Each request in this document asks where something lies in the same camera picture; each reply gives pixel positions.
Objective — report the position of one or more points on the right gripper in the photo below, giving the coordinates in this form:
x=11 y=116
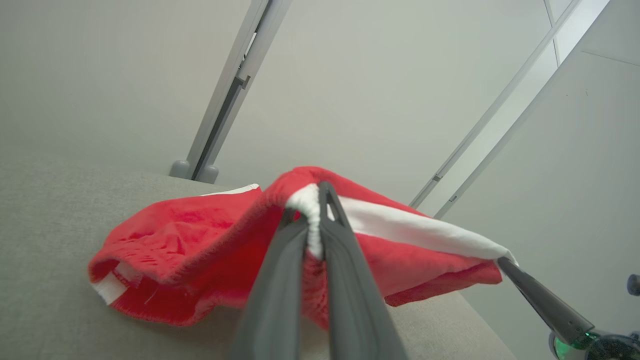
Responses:
x=605 y=349

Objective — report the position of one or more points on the grey partition post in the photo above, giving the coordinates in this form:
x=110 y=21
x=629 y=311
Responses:
x=225 y=100

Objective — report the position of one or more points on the grey aluminium wall rail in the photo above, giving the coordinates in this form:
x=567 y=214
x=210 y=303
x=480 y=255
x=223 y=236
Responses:
x=520 y=120
x=492 y=107

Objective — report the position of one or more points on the red and white garment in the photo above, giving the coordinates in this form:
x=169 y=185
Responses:
x=200 y=250

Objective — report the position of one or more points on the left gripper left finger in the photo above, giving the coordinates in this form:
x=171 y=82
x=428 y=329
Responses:
x=280 y=300

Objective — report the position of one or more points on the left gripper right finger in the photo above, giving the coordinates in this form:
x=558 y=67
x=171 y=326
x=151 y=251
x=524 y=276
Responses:
x=350 y=300

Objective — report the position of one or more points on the grey fabric sofa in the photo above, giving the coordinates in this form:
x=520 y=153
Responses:
x=50 y=250

